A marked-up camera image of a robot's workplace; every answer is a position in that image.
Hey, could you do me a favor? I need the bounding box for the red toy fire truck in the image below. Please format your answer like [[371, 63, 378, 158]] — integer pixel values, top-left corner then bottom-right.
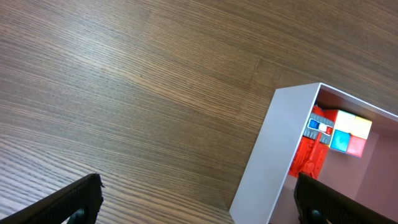
[[288, 105, 334, 179]]

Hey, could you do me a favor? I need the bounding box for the colourful puzzle cube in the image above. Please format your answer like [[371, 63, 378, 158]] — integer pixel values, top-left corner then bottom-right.
[[323, 110, 373, 158]]

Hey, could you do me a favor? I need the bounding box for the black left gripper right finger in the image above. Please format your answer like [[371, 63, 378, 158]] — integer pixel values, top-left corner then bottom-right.
[[294, 174, 397, 224]]

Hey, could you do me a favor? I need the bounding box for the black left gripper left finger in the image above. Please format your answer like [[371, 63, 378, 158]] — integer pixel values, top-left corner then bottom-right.
[[1, 173, 104, 224]]

